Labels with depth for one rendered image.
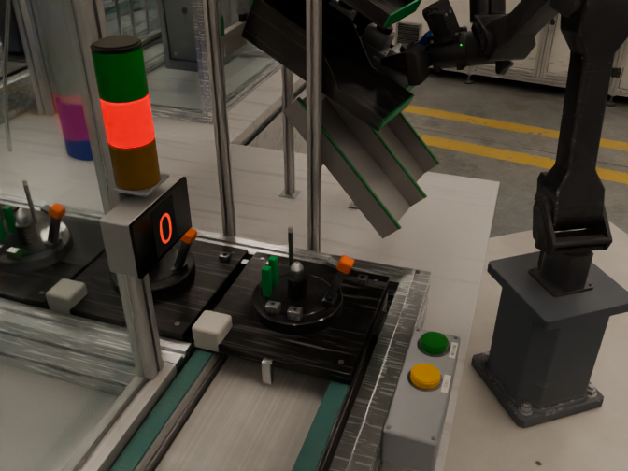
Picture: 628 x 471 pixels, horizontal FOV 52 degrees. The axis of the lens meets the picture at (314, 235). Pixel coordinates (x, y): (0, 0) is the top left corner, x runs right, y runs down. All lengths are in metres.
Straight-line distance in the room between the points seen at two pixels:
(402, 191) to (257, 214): 0.38
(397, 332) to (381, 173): 0.35
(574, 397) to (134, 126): 0.73
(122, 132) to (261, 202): 0.84
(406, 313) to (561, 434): 0.28
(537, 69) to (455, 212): 3.48
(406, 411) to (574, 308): 0.26
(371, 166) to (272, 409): 0.51
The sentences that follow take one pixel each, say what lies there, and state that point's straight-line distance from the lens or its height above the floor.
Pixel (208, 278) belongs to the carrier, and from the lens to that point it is 1.08.
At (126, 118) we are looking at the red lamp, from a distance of 0.70.
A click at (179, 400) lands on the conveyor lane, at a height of 0.95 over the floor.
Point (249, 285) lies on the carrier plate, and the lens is 1.05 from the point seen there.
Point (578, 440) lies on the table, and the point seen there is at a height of 0.86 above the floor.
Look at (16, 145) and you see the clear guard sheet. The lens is 0.64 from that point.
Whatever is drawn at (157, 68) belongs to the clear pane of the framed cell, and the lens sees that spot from 1.99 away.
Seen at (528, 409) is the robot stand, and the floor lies 0.88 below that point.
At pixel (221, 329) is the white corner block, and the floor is 0.99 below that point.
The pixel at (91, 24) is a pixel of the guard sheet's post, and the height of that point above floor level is 1.43.
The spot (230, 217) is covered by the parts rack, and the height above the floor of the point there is 0.98.
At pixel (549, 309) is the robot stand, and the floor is 1.06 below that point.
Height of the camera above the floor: 1.59
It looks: 32 degrees down
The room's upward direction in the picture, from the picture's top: straight up
